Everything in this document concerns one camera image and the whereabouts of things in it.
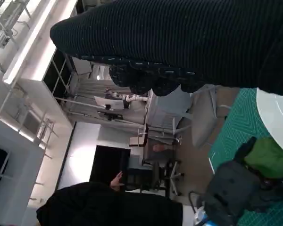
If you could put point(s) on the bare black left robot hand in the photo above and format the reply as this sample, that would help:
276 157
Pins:
231 188

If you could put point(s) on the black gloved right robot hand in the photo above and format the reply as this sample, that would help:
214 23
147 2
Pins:
179 35

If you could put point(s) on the person's hand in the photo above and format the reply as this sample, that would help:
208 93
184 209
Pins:
116 182

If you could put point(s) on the purple toy grapes with leaf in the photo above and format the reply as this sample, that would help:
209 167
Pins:
271 157

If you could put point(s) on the white plate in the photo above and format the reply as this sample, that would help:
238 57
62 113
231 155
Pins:
278 117

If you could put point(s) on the black screen panel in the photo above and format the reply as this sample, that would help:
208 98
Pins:
108 164

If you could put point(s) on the person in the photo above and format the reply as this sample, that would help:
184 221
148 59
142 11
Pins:
103 204

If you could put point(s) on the black office chair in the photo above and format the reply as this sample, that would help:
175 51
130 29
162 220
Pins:
167 176

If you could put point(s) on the green cutting mat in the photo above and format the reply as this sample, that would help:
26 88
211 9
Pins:
235 127

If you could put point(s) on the computer monitor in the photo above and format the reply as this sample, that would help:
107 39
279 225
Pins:
109 103

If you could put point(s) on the grey chair with white frame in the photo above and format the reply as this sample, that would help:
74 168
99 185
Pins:
202 127

